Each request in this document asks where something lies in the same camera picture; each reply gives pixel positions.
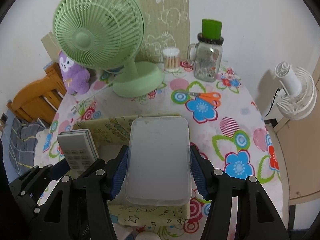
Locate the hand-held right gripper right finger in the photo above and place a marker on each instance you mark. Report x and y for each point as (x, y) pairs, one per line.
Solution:
(198, 175)

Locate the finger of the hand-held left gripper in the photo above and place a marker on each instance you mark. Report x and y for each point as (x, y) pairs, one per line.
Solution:
(101, 163)
(60, 167)

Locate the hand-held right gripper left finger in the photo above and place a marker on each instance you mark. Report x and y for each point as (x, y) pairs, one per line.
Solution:
(120, 172)

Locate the grey remote control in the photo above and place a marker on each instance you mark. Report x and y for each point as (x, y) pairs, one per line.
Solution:
(75, 145)

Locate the yellow printed fabric basket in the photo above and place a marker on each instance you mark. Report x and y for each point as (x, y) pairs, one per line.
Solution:
(110, 130)

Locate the grey plaid pillow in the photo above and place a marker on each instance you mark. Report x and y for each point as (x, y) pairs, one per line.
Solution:
(22, 140)

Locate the floral tablecloth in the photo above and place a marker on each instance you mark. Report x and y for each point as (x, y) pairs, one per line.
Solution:
(225, 110)

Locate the white rounded object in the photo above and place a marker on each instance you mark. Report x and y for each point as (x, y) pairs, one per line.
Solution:
(149, 236)

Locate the wooden bed headboard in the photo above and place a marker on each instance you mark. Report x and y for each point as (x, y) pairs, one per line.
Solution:
(30, 92)

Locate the purple plush toy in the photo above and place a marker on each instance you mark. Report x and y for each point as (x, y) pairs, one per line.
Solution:
(75, 77)

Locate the glass jar mug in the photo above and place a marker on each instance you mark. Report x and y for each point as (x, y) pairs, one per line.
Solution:
(205, 65)

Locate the cotton swab container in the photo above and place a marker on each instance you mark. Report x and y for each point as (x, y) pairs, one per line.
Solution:
(171, 61)

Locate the green desk fan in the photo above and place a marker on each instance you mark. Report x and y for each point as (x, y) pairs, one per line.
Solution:
(85, 40)

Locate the white clip fan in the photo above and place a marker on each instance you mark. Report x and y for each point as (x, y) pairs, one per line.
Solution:
(292, 85)

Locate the green plastic cup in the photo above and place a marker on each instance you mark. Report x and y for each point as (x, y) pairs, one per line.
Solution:
(212, 28)

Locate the beige printed mat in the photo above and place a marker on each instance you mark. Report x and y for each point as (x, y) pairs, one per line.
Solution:
(170, 17)

